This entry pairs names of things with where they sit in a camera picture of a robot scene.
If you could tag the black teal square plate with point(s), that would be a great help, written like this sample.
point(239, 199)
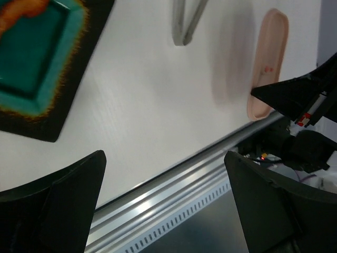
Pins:
point(43, 60)

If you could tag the white slotted cable duct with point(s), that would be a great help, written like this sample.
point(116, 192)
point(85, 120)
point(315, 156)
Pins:
point(165, 225)

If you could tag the metal food tongs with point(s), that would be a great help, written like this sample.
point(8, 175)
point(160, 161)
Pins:
point(182, 29)

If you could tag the orange fried chicken piece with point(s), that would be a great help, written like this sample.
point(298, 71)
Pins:
point(12, 11)

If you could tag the aluminium mounting rail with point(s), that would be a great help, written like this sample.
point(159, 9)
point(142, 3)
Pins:
point(123, 219)

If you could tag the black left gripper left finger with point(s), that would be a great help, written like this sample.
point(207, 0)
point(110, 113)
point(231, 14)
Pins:
point(53, 213)

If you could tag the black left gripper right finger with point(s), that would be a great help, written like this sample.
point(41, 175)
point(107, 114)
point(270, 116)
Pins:
point(279, 214)

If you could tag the pink lunch box lid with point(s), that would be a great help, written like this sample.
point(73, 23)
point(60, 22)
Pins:
point(270, 48)

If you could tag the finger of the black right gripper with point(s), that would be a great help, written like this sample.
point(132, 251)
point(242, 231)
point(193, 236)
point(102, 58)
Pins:
point(305, 99)

